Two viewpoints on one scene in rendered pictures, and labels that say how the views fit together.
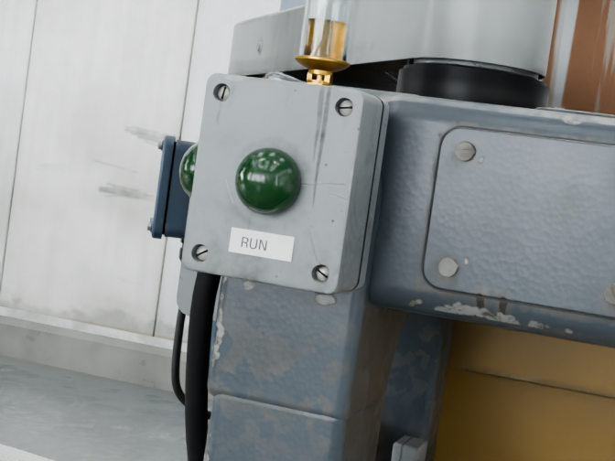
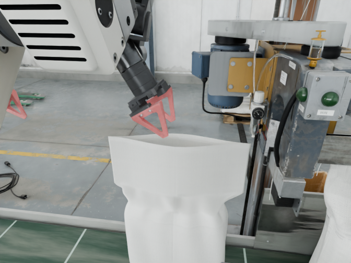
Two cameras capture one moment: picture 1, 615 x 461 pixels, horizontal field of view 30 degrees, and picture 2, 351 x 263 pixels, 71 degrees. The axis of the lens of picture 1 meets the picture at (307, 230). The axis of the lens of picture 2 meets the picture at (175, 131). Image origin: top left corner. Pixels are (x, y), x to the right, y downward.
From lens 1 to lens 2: 0.43 m
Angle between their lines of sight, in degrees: 24
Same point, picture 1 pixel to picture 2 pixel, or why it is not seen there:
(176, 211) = (205, 71)
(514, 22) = (341, 34)
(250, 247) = (322, 113)
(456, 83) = (327, 51)
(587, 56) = (297, 18)
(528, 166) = not seen: outside the picture
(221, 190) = (315, 102)
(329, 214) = (343, 104)
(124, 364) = (110, 77)
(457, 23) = (328, 36)
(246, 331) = (302, 124)
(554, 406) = not seen: hidden behind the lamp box
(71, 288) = not seen: hidden behind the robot
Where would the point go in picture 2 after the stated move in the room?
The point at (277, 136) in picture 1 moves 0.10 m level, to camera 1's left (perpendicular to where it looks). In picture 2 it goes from (332, 88) to (283, 91)
